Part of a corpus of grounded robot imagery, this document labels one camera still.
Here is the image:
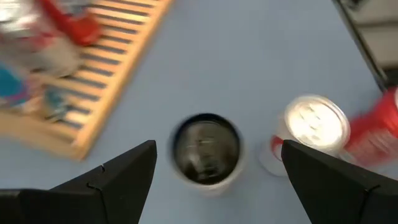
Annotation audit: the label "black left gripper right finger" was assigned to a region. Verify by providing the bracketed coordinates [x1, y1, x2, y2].
[280, 139, 398, 224]

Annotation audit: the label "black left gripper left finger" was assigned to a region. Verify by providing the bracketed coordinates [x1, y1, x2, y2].
[0, 139, 158, 224]

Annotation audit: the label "red Fanta strawberry can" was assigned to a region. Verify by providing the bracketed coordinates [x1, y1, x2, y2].
[37, 0, 103, 47]
[340, 86, 398, 170]

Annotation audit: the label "white pink Celsius can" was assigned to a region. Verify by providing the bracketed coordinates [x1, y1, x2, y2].
[167, 112, 248, 197]

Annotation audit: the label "wooden slatted shelf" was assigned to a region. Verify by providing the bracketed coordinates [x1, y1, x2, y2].
[0, 0, 174, 161]

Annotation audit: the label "silver Diet Coke can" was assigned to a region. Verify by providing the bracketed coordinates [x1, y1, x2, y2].
[0, 0, 83, 78]

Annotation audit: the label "silver can red logo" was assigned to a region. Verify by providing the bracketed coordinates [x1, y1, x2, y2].
[257, 94, 352, 177]

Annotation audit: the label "blue-grey table mat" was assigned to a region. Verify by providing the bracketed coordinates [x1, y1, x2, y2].
[0, 0, 398, 224]

